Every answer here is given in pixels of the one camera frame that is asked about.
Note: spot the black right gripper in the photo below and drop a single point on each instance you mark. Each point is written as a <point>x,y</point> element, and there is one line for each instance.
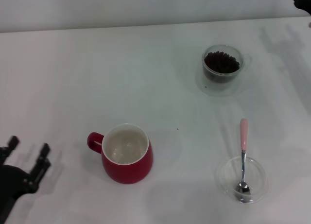
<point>305,1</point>

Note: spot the coffee beans heap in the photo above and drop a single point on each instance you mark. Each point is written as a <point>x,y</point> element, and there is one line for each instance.
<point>221,62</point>

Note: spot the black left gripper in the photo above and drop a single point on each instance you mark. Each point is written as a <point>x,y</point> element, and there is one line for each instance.
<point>12,182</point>

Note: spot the clear glass cup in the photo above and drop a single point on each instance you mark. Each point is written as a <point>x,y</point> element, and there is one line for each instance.
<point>205,52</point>

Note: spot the clear glass bowl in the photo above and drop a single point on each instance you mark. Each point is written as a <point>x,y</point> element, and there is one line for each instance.
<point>260,175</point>

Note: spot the clear glass saucer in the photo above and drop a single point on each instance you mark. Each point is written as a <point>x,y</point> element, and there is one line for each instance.
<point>218,92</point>

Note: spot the red ceramic mug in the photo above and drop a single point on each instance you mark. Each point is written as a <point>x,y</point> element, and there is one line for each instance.
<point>128,173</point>

